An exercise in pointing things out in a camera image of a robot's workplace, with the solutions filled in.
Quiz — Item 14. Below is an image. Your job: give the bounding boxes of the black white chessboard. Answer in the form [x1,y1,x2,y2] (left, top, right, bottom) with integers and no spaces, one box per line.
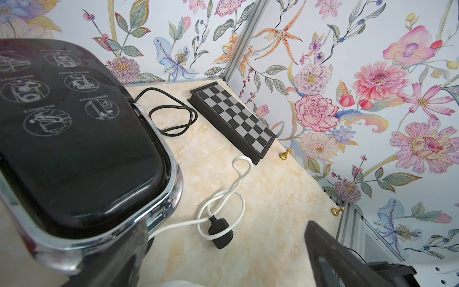
[188,81,276,165]

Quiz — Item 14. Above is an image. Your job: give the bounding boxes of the white coffee machine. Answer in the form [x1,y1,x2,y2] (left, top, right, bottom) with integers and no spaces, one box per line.
[142,281,203,287]

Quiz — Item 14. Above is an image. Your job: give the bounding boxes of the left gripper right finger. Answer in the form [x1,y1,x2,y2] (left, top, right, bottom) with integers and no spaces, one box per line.
[304,221,391,287]

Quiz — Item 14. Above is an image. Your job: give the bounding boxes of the black power cable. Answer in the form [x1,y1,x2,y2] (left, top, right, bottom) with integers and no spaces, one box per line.
[133,87,198,138]

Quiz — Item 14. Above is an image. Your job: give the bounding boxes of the black coffee machine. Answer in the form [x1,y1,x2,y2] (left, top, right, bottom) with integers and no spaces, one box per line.
[1,39,184,275]

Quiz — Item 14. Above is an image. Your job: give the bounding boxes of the white power cable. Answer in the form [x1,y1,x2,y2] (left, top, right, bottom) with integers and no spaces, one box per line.
[146,155,253,250]

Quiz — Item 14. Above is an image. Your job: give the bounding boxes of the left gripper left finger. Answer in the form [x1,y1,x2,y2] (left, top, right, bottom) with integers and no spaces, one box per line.
[63,220,148,287]

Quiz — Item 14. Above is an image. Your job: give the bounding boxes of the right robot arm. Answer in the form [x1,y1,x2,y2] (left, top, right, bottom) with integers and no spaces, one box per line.
[348,248,459,287]

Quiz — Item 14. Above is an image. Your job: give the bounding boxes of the gold chess pawn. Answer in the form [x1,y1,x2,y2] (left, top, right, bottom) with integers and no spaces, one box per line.
[279,148,292,160]
[331,206,345,216]

